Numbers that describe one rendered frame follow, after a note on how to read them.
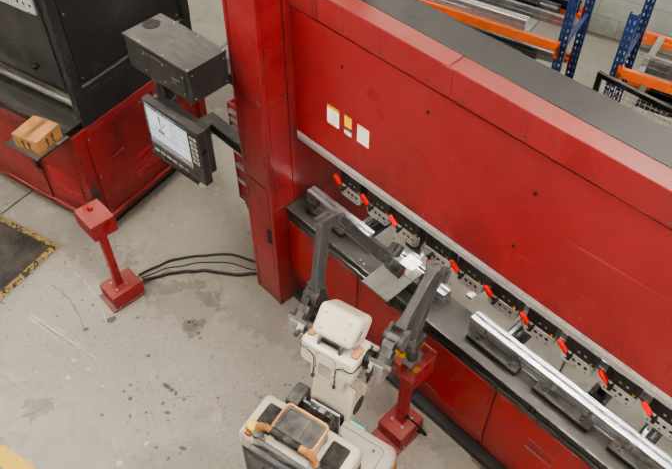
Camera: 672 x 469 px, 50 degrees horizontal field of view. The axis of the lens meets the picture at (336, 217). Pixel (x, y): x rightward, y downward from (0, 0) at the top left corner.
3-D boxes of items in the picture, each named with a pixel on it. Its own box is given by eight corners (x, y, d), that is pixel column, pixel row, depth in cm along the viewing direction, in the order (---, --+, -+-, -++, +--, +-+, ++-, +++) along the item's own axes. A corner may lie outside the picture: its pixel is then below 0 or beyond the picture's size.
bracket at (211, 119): (180, 138, 422) (178, 128, 417) (213, 120, 433) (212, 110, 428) (221, 172, 402) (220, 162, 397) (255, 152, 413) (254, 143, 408)
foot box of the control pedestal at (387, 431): (369, 434, 416) (370, 425, 407) (398, 407, 428) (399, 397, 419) (395, 458, 406) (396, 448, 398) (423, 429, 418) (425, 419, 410)
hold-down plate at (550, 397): (531, 390, 338) (532, 387, 336) (538, 383, 340) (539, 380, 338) (586, 433, 323) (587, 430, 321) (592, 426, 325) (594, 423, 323)
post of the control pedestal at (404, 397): (394, 418, 410) (401, 368, 371) (401, 412, 413) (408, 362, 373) (402, 425, 407) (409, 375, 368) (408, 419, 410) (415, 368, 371)
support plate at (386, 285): (361, 281, 368) (361, 280, 367) (397, 254, 380) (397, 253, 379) (387, 302, 359) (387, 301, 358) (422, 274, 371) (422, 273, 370)
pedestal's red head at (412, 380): (383, 366, 372) (385, 347, 358) (404, 347, 379) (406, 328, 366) (413, 390, 362) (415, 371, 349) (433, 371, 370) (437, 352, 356)
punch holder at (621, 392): (598, 386, 306) (608, 365, 294) (609, 374, 310) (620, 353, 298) (629, 409, 298) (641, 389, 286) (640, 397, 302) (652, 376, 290)
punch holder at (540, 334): (521, 329, 326) (528, 307, 314) (533, 318, 330) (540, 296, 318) (549, 349, 318) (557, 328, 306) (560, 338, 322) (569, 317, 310)
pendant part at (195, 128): (152, 149, 400) (140, 97, 374) (169, 139, 406) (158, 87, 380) (206, 187, 379) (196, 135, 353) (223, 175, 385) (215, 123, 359)
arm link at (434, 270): (428, 251, 322) (447, 260, 318) (433, 261, 334) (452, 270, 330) (379, 339, 313) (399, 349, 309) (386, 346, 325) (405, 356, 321)
